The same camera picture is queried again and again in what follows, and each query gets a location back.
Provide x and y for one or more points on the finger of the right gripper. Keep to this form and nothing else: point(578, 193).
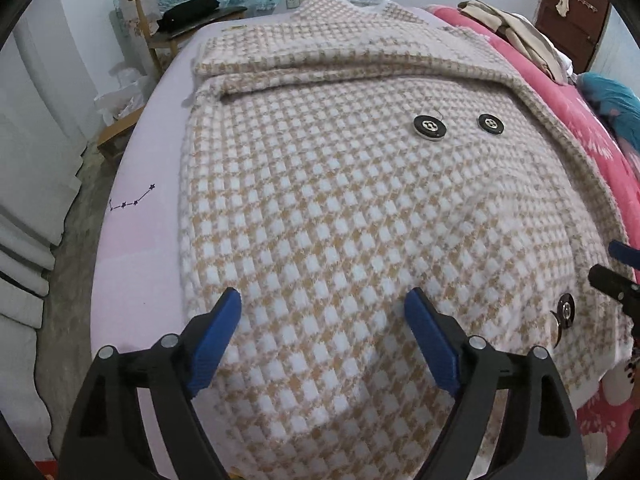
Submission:
point(624, 253)
point(614, 285)

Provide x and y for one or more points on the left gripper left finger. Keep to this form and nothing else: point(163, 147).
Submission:
point(105, 436)

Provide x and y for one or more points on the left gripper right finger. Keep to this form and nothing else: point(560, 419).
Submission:
point(539, 436)

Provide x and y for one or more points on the beige white houndstooth coat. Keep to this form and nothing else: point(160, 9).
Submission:
point(511, 213)

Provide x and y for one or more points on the teal blue garment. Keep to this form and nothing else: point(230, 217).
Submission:
point(614, 102)

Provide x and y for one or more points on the pink cartoon bed sheet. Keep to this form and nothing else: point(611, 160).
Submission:
point(135, 239)

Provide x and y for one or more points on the beige garment on bed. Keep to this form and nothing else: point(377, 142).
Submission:
point(521, 34)

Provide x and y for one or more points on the brown wooden door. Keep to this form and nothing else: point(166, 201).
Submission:
point(575, 27)

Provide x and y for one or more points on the small wooden stool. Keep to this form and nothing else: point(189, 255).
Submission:
point(113, 140)

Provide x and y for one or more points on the white curtain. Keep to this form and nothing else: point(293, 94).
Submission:
point(39, 164)

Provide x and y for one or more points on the white plastic bag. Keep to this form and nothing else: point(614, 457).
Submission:
point(133, 93)

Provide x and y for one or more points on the wooden chair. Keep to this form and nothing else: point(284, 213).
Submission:
point(163, 46)

